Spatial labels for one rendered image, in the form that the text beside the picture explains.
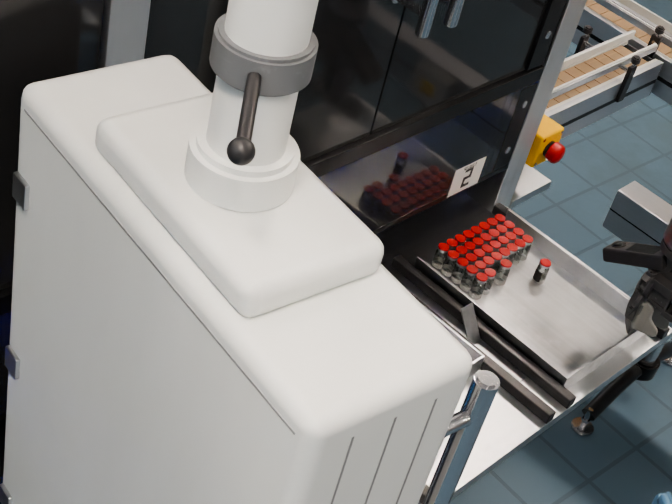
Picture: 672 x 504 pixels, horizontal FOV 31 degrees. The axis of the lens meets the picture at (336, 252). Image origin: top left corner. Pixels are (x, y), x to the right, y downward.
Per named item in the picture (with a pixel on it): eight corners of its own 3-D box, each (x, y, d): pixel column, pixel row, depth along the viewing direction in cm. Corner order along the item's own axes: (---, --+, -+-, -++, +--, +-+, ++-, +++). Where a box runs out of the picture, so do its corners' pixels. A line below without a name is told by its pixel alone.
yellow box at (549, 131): (503, 148, 236) (514, 118, 231) (525, 137, 241) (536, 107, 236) (532, 170, 233) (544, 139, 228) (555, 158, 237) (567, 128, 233)
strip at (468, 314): (451, 333, 205) (460, 308, 201) (462, 326, 207) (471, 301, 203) (514, 386, 199) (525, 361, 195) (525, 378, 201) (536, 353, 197)
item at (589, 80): (469, 191, 243) (492, 127, 233) (413, 150, 250) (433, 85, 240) (655, 98, 286) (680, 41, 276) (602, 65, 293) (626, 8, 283)
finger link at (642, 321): (642, 357, 207) (662, 318, 201) (614, 336, 210) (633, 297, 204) (651, 350, 209) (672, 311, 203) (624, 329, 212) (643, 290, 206)
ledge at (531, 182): (456, 170, 245) (459, 162, 244) (496, 151, 253) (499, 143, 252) (509, 209, 238) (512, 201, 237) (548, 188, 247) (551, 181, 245)
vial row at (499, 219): (428, 264, 217) (435, 244, 215) (492, 230, 229) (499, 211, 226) (437, 271, 216) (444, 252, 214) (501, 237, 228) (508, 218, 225)
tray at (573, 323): (412, 271, 215) (416, 256, 213) (503, 223, 231) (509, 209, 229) (560, 393, 200) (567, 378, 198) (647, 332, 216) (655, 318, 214)
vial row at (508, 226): (438, 271, 216) (444, 252, 213) (501, 237, 228) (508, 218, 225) (447, 278, 215) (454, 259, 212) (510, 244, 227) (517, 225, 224)
